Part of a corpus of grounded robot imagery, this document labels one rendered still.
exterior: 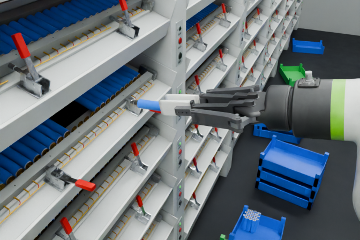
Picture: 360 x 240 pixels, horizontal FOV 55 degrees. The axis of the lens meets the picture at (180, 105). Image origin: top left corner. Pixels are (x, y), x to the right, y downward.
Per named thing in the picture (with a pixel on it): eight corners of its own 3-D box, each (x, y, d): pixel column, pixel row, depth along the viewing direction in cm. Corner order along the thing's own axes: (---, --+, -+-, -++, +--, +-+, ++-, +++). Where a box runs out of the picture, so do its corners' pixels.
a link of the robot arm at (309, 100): (330, 156, 51) (334, 124, 58) (330, 85, 46) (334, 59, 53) (288, 152, 54) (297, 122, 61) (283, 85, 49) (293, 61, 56)
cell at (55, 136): (37, 125, 70) (62, 140, 69) (30, 129, 69) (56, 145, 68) (37, 118, 69) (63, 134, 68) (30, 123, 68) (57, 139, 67)
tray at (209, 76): (233, 66, 162) (245, 40, 154) (180, 135, 115) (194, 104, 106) (195, 46, 165) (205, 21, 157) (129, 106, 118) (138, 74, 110)
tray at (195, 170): (227, 131, 181) (238, 112, 173) (180, 214, 134) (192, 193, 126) (194, 113, 185) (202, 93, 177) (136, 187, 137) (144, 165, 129)
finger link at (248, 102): (256, 118, 58) (255, 122, 57) (194, 118, 62) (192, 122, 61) (254, 97, 57) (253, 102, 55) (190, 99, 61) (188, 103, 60)
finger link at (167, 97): (196, 96, 63) (198, 94, 63) (164, 95, 66) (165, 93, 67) (200, 110, 64) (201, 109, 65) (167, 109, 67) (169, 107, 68)
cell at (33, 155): (13, 141, 65) (40, 158, 64) (5, 147, 64) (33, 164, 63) (13, 135, 64) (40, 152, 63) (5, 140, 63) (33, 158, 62)
